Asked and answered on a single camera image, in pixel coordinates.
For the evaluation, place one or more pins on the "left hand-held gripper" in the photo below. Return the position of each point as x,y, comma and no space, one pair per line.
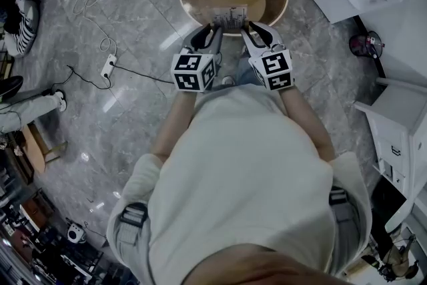
188,63

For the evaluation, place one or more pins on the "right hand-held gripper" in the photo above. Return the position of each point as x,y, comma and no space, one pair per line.
275,63

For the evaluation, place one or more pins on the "small packet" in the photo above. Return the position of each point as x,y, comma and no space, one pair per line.
230,18

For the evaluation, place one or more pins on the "person's right forearm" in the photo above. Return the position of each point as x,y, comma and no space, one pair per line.
310,127

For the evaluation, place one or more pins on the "person's left forearm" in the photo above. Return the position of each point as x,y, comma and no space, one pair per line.
173,123

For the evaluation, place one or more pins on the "person's blue jeans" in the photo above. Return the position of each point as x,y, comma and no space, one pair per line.
247,73

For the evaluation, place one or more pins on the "person's left white shoe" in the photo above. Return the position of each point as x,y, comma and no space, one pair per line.
227,80

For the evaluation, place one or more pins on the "person's white shoe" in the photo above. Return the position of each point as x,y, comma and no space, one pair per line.
60,100
227,80

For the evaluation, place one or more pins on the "white power strip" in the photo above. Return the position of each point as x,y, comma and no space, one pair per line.
108,66

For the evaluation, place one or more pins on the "person's white shirt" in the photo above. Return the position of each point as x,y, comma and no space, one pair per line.
240,177

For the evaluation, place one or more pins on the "white drawer cabinet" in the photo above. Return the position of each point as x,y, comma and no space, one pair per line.
397,117

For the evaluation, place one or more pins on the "black screen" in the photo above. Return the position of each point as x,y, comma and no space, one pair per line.
387,200

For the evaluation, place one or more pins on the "wooden side table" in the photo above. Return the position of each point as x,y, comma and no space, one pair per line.
33,147

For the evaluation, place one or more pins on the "white round device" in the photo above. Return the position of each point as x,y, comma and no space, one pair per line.
75,233

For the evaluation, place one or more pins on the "brown wooden cabinet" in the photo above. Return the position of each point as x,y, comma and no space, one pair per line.
36,210

